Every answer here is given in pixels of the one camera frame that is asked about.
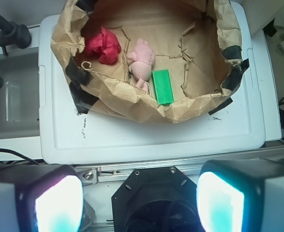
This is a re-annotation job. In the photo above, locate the white plastic bin lid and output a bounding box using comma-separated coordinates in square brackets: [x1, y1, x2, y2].
[38, 2, 266, 164]

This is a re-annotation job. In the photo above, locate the crumpled red paper ball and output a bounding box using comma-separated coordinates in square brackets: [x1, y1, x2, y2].
[84, 27, 121, 65]

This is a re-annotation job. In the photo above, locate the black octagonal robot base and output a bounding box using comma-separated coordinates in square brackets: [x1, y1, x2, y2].
[111, 166, 203, 232]

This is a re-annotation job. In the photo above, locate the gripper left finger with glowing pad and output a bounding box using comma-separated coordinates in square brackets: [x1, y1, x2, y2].
[0, 164, 84, 232]

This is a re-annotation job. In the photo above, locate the aluminium extrusion rail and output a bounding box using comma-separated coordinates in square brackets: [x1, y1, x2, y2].
[75, 145, 284, 186]

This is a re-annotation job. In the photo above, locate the pink plush bunny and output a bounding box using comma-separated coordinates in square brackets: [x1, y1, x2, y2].
[126, 38, 155, 93]

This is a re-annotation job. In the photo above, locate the clear plastic storage bin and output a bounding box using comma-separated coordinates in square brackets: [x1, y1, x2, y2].
[0, 47, 40, 139]

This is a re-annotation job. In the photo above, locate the black cable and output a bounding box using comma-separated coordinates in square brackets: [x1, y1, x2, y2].
[0, 147, 44, 166]

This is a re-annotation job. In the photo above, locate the green rectangular block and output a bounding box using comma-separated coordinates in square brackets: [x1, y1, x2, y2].
[152, 70, 174, 105]

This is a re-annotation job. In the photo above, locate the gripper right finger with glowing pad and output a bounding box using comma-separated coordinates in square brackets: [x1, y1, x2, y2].
[196, 159, 284, 232]

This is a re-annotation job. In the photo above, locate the brown paper bag tray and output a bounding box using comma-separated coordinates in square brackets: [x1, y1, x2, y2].
[51, 0, 249, 123]

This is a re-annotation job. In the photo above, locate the black clamp handle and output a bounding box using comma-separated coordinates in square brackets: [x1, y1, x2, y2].
[0, 15, 32, 56]

